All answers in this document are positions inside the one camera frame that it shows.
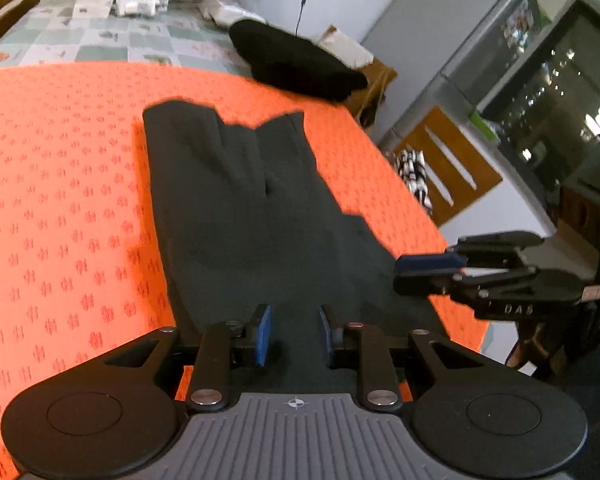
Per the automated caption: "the grey refrigerator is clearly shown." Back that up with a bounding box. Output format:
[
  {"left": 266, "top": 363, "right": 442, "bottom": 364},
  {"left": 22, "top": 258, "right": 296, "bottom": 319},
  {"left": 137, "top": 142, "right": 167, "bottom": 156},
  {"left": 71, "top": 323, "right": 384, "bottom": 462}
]
[{"left": 363, "top": 0, "right": 542, "bottom": 145}]

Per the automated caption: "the cardboard box with paper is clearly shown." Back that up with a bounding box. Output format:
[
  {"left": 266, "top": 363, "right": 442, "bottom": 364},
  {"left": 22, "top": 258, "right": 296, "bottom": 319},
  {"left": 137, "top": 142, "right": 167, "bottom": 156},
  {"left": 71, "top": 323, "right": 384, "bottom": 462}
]
[{"left": 317, "top": 25, "right": 398, "bottom": 130}]

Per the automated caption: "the checkered tablecloth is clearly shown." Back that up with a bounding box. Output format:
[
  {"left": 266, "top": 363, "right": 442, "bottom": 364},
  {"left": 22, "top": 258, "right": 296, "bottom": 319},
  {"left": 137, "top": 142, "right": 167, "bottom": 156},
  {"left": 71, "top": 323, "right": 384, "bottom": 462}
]
[{"left": 0, "top": 0, "right": 250, "bottom": 77}]

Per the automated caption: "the orange patterned table mat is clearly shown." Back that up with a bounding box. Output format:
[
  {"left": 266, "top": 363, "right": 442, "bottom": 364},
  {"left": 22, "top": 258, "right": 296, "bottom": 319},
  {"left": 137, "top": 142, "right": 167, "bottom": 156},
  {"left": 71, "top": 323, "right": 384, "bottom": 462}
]
[{"left": 0, "top": 60, "right": 491, "bottom": 480}]

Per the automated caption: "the black long-sleeve shirt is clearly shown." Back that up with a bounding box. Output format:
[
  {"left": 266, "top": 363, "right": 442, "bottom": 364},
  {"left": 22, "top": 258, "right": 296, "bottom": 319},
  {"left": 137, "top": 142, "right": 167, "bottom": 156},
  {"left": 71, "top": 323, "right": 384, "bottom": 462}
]
[{"left": 143, "top": 101, "right": 443, "bottom": 393}]

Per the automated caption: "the dark night window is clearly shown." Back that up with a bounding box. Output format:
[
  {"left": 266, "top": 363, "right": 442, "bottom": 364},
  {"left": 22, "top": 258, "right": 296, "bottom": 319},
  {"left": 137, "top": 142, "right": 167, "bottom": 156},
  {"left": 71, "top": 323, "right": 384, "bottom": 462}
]
[{"left": 480, "top": 0, "right": 600, "bottom": 204}]

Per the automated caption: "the right side wooden chair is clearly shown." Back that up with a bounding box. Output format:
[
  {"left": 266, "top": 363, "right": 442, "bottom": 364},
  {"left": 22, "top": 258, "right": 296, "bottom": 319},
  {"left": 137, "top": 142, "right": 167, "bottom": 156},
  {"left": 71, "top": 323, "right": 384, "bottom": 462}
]
[{"left": 392, "top": 106, "right": 502, "bottom": 226}]

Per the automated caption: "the white power strip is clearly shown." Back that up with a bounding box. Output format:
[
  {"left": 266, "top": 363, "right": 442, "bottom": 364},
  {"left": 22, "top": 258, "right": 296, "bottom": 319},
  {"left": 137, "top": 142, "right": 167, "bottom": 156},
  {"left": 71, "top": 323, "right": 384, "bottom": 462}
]
[{"left": 114, "top": 0, "right": 170, "bottom": 18}]

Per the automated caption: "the folded black garment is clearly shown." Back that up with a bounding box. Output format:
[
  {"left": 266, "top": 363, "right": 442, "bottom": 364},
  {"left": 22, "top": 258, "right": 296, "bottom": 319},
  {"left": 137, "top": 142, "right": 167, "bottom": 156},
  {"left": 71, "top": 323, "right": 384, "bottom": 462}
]
[{"left": 228, "top": 18, "right": 368, "bottom": 103}]

